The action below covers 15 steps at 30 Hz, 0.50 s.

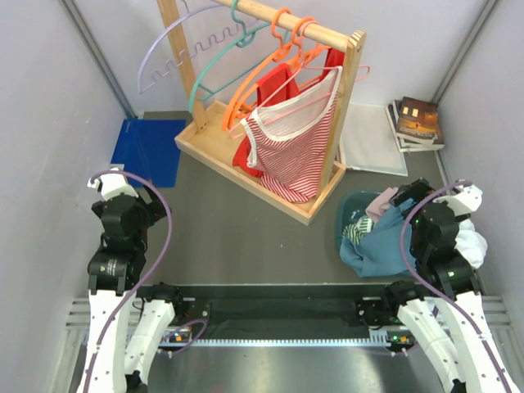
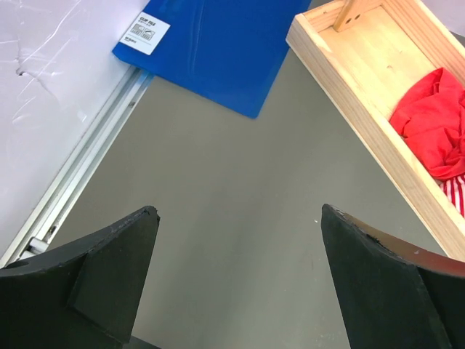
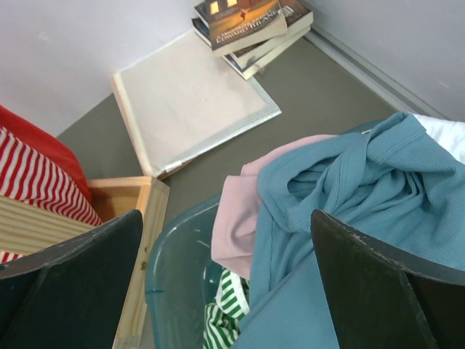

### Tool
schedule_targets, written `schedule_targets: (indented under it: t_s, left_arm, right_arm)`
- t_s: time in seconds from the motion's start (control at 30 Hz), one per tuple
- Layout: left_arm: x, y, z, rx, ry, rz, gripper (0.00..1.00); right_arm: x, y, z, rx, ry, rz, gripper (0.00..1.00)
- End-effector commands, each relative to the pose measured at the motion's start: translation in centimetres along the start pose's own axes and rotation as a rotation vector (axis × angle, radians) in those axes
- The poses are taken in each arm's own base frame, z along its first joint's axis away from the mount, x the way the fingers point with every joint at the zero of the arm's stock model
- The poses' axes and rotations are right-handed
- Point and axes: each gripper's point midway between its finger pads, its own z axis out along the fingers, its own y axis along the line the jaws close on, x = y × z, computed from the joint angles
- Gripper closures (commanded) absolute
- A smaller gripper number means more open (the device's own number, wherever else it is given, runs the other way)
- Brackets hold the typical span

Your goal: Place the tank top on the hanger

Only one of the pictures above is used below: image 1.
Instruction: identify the wooden clothes rack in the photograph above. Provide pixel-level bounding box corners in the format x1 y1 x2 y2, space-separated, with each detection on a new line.
159 1 366 224

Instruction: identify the green white striped garment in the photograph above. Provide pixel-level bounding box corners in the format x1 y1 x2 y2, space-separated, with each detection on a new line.
342 215 375 244

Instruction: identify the blue tank top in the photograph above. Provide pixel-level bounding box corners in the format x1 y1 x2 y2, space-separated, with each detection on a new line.
349 200 415 278

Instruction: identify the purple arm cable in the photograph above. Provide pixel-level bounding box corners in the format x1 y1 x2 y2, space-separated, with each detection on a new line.
77 169 208 393
400 178 523 393

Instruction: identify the blue plastic folder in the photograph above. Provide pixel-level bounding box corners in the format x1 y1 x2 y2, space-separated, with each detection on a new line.
111 119 186 187

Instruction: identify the teal plastic hanger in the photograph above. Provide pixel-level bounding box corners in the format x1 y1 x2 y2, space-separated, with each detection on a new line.
188 0 269 112

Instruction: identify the pink garment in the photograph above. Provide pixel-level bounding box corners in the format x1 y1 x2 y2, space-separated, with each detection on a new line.
365 187 399 224

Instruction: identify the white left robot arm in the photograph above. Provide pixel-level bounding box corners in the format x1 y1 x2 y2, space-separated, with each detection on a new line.
77 168 186 392

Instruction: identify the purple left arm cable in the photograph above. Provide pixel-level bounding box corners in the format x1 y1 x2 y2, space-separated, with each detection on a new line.
77 169 208 393

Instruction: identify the orange plastic hanger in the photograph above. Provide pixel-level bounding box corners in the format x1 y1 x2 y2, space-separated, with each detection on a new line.
221 7 332 131
222 8 329 130

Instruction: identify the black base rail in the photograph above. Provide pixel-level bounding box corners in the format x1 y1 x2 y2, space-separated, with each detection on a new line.
137 282 402 339

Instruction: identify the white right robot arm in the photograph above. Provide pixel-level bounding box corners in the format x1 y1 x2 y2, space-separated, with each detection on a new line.
382 178 519 392

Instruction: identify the stack of books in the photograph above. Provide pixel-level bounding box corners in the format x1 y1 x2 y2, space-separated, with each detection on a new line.
385 97 445 153

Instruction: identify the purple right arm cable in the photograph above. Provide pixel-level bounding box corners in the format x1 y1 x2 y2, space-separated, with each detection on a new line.
400 178 523 393

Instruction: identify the teal laundry basket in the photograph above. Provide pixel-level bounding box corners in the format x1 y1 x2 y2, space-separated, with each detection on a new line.
334 190 380 268

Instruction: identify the red shirt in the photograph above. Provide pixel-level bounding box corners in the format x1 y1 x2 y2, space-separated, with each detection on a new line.
233 48 345 178

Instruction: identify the red white striped tank top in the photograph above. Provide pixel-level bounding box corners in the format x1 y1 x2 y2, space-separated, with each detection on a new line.
241 66 342 203

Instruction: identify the lilac plastic hanger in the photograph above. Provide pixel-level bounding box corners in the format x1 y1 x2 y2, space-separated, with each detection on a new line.
138 0 263 95

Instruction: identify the pink plastic hanger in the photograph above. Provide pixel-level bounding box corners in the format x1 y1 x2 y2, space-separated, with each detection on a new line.
228 63 371 140

